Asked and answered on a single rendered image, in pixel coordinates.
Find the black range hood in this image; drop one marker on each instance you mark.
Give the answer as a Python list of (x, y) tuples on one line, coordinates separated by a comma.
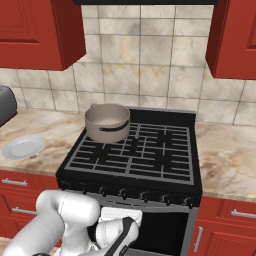
[(143, 2)]

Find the white round plate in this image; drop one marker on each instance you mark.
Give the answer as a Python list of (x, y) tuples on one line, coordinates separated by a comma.
[(23, 147)]

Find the red wall cupboard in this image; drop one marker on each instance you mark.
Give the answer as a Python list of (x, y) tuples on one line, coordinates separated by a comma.
[(233, 40), (33, 33)]

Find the red drawer front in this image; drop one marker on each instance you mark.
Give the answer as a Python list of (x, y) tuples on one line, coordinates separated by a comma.
[(13, 220), (240, 223), (36, 181)]

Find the grey toaster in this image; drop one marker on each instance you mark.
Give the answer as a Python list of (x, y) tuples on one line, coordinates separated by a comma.
[(6, 105)]

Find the black gas stove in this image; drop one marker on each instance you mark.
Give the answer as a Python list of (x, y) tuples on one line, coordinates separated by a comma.
[(133, 156)]

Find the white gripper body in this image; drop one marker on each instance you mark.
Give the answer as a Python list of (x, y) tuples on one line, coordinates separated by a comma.
[(116, 213)]

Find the red cupboard door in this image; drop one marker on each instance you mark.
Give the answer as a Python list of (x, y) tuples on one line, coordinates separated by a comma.
[(230, 241)]

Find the grey metal pot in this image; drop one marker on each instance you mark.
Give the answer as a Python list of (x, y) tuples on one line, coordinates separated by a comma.
[(106, 128)]

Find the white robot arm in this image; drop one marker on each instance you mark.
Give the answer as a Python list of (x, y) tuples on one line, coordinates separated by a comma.
[(63, 213)]

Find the black oven door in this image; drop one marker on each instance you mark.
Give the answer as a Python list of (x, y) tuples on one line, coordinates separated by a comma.
[(163, 233)]

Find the black stove knob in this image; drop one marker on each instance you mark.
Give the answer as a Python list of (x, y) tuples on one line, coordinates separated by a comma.
[(103, 191), (144, 195), (85, 189), (165, 198), (187, 201), (123, 193)]

